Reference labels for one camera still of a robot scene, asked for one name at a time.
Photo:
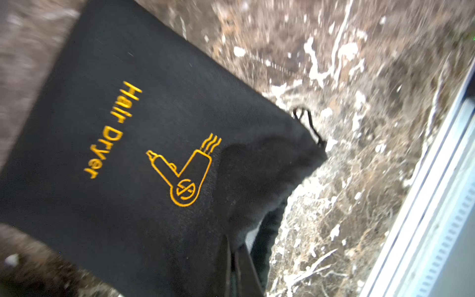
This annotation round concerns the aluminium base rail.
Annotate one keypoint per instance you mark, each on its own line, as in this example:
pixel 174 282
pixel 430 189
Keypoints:
pixel 434 215

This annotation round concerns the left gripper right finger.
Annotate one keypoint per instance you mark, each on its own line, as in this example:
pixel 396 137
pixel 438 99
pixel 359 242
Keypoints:
pixel 247 281

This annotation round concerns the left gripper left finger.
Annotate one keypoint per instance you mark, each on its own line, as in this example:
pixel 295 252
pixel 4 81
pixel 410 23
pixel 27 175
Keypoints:
pixel 220 279

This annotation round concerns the black pouch gold print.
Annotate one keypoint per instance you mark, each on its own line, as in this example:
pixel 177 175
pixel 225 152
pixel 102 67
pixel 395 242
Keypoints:
pixel 142 152

